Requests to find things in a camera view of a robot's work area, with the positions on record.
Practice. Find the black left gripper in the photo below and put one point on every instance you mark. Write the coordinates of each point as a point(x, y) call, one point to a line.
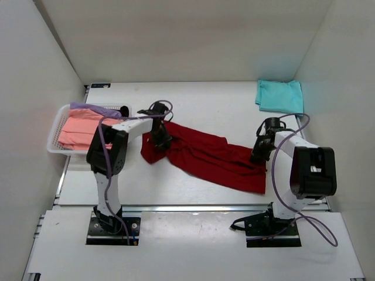
point(166, 139)

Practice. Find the turquoise folded t-shirt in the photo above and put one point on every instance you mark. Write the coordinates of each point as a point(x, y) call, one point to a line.
point(282, 97)

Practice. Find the purple t-shirt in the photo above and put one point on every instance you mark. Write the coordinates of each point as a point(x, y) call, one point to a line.
point(109, 113)

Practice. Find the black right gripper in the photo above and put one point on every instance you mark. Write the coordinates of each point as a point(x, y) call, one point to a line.
point(255, 156)

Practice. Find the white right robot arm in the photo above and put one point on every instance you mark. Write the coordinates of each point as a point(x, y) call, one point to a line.
point(312, 175)

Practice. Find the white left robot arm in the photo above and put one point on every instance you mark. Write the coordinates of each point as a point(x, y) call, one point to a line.
point(107, 154)

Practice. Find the red t-shirt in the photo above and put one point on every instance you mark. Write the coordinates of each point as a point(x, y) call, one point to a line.
point(208, 157)

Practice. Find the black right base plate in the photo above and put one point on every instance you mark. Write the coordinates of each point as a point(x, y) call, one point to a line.
point(263, 230)

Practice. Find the blue label sticker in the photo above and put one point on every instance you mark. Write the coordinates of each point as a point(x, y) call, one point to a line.
point(100, 85)

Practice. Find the aluminium table rail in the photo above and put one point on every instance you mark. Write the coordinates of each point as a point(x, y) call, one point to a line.
point(192, 208)

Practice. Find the pink t-shirt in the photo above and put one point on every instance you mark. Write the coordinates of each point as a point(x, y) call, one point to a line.
point(80, 127)

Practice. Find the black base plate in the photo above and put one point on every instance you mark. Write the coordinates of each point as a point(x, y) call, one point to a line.
point(97, 235)
point(263, 230)

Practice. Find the white plastic basket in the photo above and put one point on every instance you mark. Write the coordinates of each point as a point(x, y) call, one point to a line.
point(52, 143)

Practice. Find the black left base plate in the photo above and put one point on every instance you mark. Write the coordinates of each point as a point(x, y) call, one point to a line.
point(97, 235)

